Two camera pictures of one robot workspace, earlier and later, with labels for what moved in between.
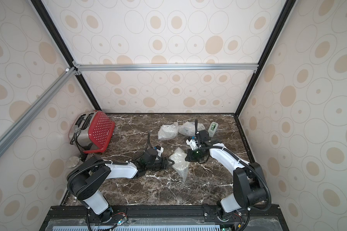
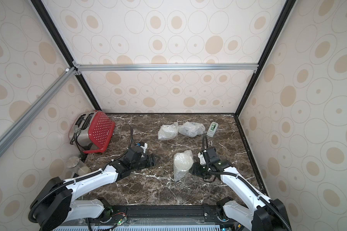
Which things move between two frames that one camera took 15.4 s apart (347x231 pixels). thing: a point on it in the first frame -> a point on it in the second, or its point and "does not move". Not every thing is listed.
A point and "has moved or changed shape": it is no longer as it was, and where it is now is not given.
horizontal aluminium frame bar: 117,67 does not move
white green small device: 212,129 does not move
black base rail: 184,218 does not move
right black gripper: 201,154 -> 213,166
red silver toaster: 91,131 does not move
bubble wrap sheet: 180,164 has moved or changed shape
